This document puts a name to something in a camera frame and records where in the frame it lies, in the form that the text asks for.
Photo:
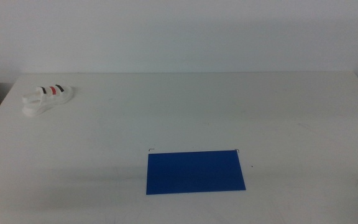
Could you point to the blue rectangular mat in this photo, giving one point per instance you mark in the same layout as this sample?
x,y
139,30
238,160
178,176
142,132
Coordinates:
x,y
194,172

